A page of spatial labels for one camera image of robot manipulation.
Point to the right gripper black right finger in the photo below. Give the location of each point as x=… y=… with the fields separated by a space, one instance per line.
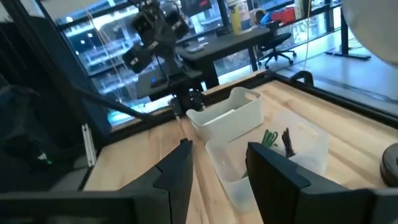
x=270 y=186

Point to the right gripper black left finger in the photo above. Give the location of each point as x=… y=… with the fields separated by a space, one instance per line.
x=177 y=174

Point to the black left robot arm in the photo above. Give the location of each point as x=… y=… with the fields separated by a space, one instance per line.
x=183 y=93

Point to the clear plastic bin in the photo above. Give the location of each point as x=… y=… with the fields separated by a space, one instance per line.
x=311 y=149

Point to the dark computer monitor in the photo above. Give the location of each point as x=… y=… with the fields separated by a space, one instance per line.
x=194 y=6

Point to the dark grey desk top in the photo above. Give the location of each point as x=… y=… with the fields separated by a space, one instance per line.
x=224 y=43

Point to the white yellow wipes canister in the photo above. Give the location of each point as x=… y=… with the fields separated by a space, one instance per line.
x=239 y=15

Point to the black clamp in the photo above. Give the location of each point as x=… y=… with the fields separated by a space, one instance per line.
x=301 y=74

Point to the black office chair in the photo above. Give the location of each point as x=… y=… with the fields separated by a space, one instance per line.
x=276 y=40

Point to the red storage box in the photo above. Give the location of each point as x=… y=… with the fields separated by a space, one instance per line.
x=283 y=15

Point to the black desk leg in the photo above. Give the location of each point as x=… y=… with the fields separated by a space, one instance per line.
x=344 y=31

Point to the silver metal bracket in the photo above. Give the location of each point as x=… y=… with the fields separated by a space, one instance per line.
x=89 y=146

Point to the black camera on mount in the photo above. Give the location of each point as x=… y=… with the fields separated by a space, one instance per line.
x=28 y=133

